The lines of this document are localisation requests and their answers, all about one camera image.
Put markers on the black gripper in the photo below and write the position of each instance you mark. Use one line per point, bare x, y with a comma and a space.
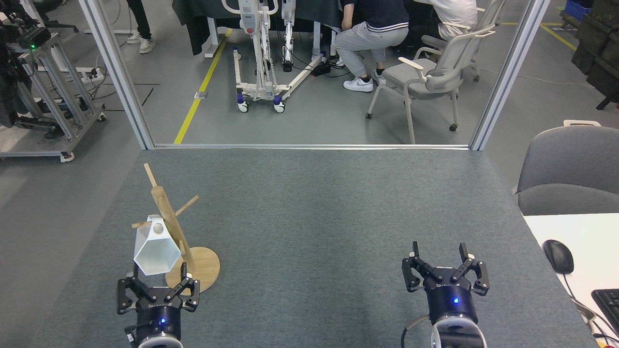
452, 302
157, 319

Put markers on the white hexagonal cup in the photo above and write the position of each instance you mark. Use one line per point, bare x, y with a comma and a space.
154, 253

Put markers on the wooden cup storage rack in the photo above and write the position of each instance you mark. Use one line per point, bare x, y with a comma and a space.
203, 270

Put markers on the black computer mouse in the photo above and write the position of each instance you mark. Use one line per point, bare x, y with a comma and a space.
558, 256

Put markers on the white desk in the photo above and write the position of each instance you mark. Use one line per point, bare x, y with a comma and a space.
590, 241

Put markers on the black keyboard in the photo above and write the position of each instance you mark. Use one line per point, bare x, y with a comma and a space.
608, 307

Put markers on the dark grey padded chair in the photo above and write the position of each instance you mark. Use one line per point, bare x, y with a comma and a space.
570, 164

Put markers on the metal floor plate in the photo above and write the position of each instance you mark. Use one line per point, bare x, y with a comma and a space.
201, 95

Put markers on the pale grey office chair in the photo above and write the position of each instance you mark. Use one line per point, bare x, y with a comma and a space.
491, 17
411, 72

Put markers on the white stand on wheels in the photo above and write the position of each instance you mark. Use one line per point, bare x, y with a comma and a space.
256, 87

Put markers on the black power strip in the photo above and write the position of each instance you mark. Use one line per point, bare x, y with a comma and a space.
320, 69

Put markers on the person in grey trousers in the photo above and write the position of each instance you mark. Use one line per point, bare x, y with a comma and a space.
367, 34

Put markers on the seated person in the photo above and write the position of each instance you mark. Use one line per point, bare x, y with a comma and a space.
457, 19

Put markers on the person in black trousers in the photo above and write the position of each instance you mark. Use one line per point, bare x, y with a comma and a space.
140, 19

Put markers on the black table cloth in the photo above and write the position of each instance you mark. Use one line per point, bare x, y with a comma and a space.
198, 19

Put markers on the black box with green light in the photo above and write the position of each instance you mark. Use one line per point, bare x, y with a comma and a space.
33, 36

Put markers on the blue box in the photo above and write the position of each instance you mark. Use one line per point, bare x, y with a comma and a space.
571, 7

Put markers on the silver frame crossbar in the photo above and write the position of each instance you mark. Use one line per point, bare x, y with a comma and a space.
309, 146

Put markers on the silver frame post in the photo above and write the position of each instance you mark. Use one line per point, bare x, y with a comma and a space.
118, 72
508, 77

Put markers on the metal frame cart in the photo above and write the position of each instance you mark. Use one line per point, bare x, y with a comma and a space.
58, 96

